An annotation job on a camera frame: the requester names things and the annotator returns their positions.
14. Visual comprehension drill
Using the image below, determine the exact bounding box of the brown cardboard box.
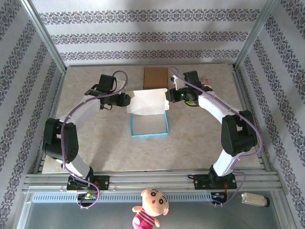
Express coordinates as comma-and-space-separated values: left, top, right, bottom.
143, 67, 169, 93

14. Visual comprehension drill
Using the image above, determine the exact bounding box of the white and teal cardboard box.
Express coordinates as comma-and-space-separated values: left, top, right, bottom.
125, 88, 170, 138

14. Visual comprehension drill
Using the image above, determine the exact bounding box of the small pink box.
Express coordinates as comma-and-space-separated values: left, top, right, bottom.
200, 76, 213, 88

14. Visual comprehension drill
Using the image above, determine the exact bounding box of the plush doll with striped shirt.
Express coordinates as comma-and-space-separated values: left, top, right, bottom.
132, 187, 169, 229

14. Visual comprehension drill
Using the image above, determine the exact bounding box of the aluminium back rail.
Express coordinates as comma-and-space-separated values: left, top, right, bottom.
65, 62, 235, 68

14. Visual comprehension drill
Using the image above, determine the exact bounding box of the aluminium side rail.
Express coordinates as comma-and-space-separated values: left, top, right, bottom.
232, 69, 272, 172
33, 71, 66, 175

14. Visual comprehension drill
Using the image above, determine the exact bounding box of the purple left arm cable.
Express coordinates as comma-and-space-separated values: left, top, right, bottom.
61, 70, 129, 210

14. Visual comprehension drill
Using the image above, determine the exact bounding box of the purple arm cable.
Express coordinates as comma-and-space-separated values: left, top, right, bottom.
168, 66, 264, 208
61, 70, 129, 210

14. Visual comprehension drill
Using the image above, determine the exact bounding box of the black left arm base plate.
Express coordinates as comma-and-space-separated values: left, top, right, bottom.
66, 175, 110, 191

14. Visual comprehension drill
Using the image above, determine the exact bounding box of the aluminium front rail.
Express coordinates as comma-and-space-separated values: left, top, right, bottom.
22, 169, 285, 191

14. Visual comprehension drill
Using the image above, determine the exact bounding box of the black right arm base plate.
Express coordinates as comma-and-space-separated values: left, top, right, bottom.
193, 174, 237, 190

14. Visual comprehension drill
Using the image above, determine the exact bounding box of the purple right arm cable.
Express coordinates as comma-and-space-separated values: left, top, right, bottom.
168, 66, 264, 208

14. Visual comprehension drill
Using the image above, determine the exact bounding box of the aluminium frame post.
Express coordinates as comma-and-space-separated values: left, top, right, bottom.
233, 0, 279, 71
20, 0, 67, 74

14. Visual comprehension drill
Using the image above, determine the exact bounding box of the grey slotted cable duct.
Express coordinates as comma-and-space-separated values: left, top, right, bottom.
31, 192, 215, 203

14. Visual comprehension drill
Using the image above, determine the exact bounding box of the white camera with black lens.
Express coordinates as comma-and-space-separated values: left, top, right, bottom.
241, 192, 270, 208

